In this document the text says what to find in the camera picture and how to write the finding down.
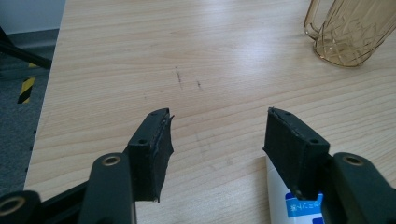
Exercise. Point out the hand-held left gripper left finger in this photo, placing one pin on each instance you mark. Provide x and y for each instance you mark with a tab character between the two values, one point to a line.
149	155

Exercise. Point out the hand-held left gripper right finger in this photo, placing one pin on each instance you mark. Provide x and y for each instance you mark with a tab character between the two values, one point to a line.
292	149

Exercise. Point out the amber transparent plastic pitcher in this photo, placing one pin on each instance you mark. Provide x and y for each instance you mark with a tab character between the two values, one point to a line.
348	34

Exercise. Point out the yellow black striped floor tape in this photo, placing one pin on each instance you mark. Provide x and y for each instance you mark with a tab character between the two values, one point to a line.
26	90

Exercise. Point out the black metal stand leg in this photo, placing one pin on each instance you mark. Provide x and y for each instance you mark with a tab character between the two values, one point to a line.
28	56

